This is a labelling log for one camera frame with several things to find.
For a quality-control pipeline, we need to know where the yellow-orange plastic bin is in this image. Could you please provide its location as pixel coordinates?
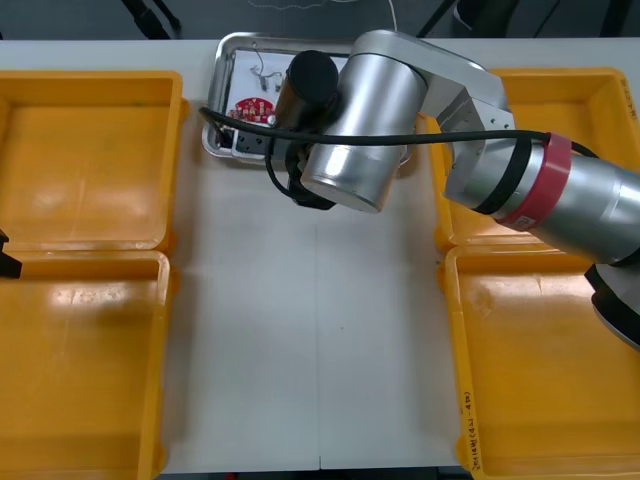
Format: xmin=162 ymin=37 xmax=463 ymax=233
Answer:
xmin=0 ymin=68 xmax=190 ymax=253
xmin=0 ymin=248 xmax=180 ymax=480
xmin=436 ymin=243 xmax=640 ymax=480
xmin=417 ymin=67 xmax=640 ymax=250

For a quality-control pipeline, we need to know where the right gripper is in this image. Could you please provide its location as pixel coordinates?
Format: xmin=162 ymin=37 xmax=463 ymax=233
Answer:
xmin=230 ymin=130 xmax=278 ymax=158

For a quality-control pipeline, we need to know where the round red circuit board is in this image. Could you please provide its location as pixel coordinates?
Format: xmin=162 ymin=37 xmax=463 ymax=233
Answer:
xmin=226 ymin=96 xmax=279 ymax=127

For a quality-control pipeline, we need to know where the white sheet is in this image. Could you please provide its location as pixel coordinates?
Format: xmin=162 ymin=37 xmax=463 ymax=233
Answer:
xmin=228 ymin=48 xmax=352 ymax=129

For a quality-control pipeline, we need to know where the black chair base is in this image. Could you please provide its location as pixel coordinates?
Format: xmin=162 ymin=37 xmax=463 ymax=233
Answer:
xmin=119 ymin=0 xmax=182 ymax=41

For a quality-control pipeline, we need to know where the steel tray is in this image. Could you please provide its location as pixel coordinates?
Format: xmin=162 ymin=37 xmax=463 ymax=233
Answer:
xmin=201 ymin=31 xmax=417 ymax=169

